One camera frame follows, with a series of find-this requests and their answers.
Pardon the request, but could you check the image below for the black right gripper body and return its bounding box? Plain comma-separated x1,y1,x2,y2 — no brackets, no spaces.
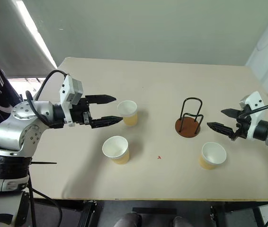
233,105,252,140

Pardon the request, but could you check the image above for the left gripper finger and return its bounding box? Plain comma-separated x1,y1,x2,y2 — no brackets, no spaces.
90,115,123,130
86,94,117,105

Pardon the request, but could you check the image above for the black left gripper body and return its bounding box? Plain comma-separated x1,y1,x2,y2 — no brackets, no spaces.
70,96,93,125

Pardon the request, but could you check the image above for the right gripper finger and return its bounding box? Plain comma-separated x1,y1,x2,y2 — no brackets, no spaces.
221,108,240,120
206,122,236,140

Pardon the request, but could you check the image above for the yellow paper cup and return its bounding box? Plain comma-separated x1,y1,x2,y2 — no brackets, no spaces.
102,135,130,166
198,141,227,171
116,100,139,127

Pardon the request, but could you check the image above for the black wire cup holder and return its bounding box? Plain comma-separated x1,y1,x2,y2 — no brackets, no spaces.
175,96,205,139

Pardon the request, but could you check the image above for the dark grey rounded shape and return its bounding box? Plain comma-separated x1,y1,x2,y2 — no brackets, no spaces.
171,216,195,227
114,212,142,227

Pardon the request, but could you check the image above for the black flat plate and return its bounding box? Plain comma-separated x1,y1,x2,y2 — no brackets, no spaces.
132,207,178,216

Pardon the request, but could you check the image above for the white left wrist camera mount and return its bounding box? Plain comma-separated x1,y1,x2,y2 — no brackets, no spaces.
59,75,84,127

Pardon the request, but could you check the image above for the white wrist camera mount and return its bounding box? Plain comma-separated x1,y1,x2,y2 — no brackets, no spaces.
59,75,84,127
239,91,267,140

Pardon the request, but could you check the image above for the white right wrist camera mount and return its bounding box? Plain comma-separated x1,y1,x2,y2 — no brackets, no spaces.
239,91,267,140

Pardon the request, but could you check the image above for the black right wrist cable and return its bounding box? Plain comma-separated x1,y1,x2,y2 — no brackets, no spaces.
237,100,268,119

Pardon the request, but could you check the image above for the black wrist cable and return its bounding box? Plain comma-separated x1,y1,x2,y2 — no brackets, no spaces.
237,100,268,119
25,70,70,126

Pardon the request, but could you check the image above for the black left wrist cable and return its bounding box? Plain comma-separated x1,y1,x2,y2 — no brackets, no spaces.
25,70,70,126

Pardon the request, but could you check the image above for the black left shoulder cable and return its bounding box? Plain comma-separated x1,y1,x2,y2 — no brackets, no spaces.
27,175,63,227

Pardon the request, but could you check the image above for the black table frame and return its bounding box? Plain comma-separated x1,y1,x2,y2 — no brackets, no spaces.
78,200,104,227

